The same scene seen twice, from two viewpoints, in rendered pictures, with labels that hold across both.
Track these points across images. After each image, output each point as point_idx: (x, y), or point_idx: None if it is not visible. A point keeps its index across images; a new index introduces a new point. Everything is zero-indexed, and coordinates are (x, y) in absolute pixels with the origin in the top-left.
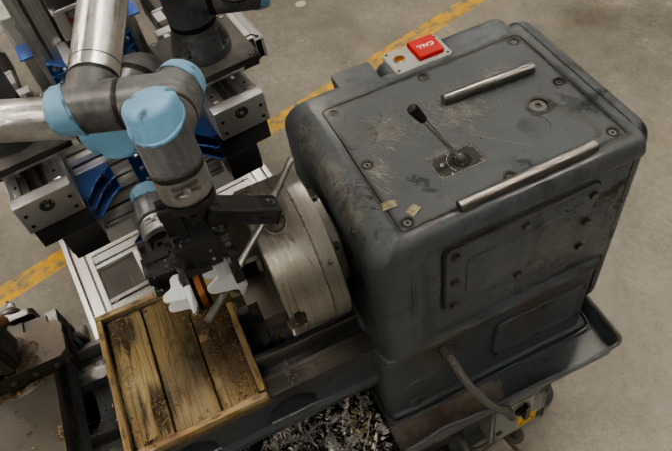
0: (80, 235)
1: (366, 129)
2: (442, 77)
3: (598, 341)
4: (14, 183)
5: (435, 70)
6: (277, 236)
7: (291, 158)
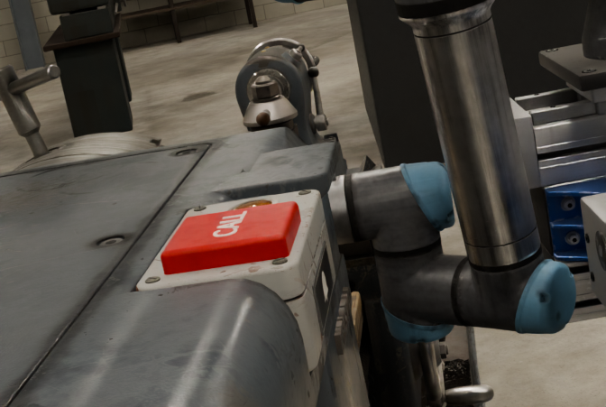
0: (544, 257)
1: (68, 181)
2: (53, 266)
3: None
4: (550, 92)
5: (104, 258)
6: (18, 166)
7: (48, 67)
